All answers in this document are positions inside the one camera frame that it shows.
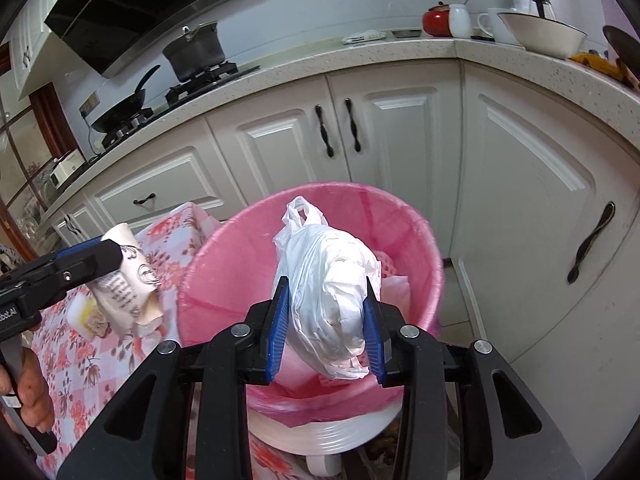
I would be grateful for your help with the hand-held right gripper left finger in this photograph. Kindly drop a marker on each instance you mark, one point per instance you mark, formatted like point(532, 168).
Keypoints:
point(277, 332)

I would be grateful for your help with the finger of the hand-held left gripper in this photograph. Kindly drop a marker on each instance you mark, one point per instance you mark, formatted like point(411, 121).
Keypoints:
point(92, 260)

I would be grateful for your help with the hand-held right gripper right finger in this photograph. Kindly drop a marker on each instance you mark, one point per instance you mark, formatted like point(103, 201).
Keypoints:
point(375, 332)

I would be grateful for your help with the crushed printed paper cup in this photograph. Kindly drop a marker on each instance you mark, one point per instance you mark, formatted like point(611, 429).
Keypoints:
point(130, 280)

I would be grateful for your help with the white plastic bag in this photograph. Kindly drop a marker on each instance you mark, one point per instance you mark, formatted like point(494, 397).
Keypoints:
point(325, 285)

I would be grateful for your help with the pink foam fruit net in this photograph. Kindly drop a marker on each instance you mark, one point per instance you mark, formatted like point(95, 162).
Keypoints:
point(389, 262)

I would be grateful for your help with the trash bin with pink liner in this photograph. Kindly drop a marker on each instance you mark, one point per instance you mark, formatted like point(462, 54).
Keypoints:
point(240, 240)

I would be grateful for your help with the person's left hand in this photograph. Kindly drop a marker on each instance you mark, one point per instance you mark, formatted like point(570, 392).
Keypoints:
point(37, 390)

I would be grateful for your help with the white cabinet door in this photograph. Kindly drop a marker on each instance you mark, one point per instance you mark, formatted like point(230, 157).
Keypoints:
point(275, 160)
point(82, 220)
point(540, 200)
point(405, 150)

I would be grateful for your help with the yellow sponge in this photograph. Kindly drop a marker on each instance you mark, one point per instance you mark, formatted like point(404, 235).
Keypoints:
point(89, 317)

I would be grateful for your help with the white kitchen appliance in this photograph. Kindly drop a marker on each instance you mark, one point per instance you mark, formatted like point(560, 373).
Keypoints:
point(67, 170)

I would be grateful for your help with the pink floral tablecloth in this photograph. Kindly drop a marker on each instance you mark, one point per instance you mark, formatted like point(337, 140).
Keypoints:
point(80, 380)

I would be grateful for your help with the white cabinet drawer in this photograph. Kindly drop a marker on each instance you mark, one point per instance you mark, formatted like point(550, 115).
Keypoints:
point(170, 180)

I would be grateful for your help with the wooden framed glass door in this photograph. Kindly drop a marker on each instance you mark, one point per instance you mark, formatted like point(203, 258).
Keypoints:
point(25, 160)

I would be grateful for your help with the black wok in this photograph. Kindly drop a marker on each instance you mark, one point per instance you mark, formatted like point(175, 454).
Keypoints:
point(120, 112)

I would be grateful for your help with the black gas stove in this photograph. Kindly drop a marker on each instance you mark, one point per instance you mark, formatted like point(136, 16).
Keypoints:
point(200, 85)

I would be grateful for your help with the white upper cabinet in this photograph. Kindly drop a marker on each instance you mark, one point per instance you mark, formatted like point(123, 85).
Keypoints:
point(30, 45)

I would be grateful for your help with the black cooking pot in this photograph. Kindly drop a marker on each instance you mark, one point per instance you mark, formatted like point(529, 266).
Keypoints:
point(195, 55)

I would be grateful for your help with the black range hood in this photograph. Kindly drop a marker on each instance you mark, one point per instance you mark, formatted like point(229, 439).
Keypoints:
point(125, 10)

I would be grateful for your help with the white packet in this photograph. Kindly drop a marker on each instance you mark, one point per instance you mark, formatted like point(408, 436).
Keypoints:
point(364, 36)

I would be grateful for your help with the dark small tray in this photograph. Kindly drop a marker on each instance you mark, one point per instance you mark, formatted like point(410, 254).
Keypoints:
point(406, 34)

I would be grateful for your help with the red jar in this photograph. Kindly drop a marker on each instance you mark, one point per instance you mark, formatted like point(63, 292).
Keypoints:
point(436, 22)

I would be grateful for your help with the white jar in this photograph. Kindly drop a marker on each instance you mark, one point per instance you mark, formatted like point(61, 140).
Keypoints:
point(460, 22)

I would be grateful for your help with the white mug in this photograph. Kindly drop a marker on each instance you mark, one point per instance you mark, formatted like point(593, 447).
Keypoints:
point(492, 27)

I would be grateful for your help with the white bowl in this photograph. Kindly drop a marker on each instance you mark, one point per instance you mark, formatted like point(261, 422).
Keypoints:
point(545, 40)

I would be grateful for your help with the orange cloth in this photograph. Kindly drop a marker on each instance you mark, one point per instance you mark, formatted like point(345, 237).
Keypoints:
point(597, 64)

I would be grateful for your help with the dark round pan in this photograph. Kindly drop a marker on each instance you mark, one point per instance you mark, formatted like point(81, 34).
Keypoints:
point(622, 52)

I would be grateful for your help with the grey wall outlet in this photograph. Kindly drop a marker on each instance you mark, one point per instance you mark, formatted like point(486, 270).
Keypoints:
point(90, 104)

